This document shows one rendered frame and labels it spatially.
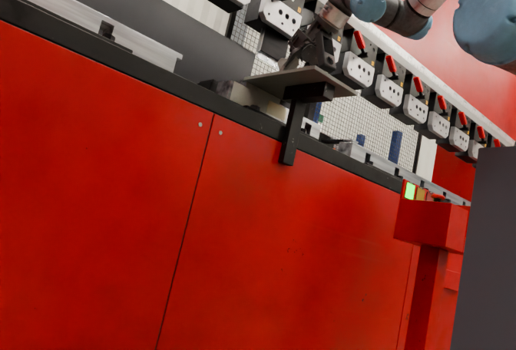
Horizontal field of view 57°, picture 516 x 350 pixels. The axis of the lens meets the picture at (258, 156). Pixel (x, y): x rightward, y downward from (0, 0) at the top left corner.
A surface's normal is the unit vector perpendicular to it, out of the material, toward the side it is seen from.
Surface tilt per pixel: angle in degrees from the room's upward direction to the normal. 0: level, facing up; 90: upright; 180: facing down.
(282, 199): 90
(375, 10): 129
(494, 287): 90
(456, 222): 90
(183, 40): 90
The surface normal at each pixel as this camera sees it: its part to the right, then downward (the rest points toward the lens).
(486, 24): -0.92, -0.16
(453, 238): 0.66, 0.01
